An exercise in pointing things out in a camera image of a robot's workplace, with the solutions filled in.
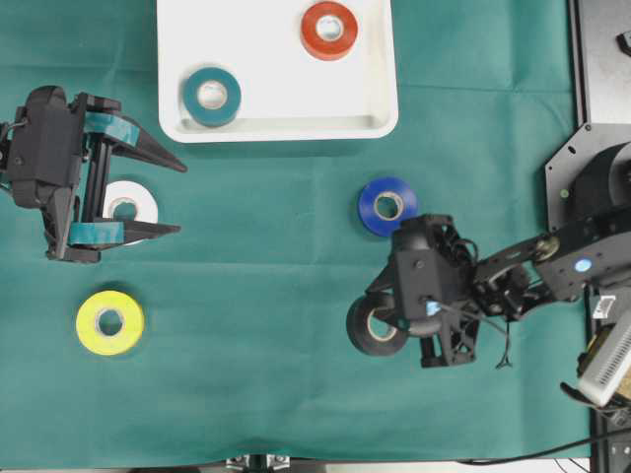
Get red tape roll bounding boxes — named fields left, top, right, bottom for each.
left=301, top=1, right=359, bottom=61

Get metal clamp at table edge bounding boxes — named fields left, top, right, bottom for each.
left=225, top=454, right=291, bottom=473

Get white power adapter box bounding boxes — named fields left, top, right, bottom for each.
left=578, top=310, right=630, bottom=407

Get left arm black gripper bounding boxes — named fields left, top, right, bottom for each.
left=9, top=86, right=187, bottom=264

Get teal green tape roll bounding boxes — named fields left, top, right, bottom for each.
left=182, top=67, right=242, bottom=127

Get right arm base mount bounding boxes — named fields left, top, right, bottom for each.
left=544, top=1, right=630, bottom=231

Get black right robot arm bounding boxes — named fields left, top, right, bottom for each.
left=346, top=207, right=630, bottom=368

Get white tape roll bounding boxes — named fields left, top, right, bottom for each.
left=102, top=180, right=159, bottom=246

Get white plastic tray case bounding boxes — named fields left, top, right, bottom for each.
left=156, top=1, right=398, bottom=143

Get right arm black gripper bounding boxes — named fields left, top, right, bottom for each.
left=364, top=214, right=480, bottom=368

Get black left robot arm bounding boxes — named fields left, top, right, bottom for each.
left=1, top=86, right=187, bottom=263

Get black tape roll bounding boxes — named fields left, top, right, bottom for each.
left=346, top=292, right=408, bottom=357

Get blue tape roll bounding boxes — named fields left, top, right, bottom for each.
left=358, top=177, right=418, bottom=237

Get green table cloth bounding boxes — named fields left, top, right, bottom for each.
left=1, top=1, right=589, bottom=468

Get yellow tape roll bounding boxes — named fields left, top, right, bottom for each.
left=75, top=291, right=145, bottom=357

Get black cable on right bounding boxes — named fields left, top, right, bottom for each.
left=433, top=300, right=515, bottom=371

